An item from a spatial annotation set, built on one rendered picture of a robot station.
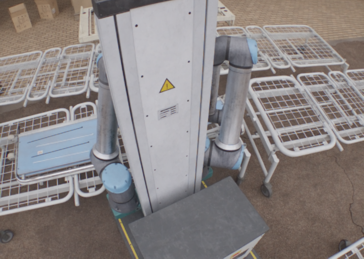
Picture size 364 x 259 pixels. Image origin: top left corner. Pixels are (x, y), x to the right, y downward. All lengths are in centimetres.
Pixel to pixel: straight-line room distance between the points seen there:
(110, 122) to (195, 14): 72
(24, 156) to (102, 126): 92
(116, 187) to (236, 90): 75
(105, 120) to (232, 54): 66
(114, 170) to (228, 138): 61
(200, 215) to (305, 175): 150
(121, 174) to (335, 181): 197
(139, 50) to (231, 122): 76
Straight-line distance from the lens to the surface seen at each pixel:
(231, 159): 148
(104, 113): 127
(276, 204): 234
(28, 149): 211
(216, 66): 132
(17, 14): 532
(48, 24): 533
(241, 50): 122
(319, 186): 258
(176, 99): 91
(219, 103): 216
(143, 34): 72
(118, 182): 137
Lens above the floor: 200
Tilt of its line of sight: 47 degrees down
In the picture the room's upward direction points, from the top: straight up
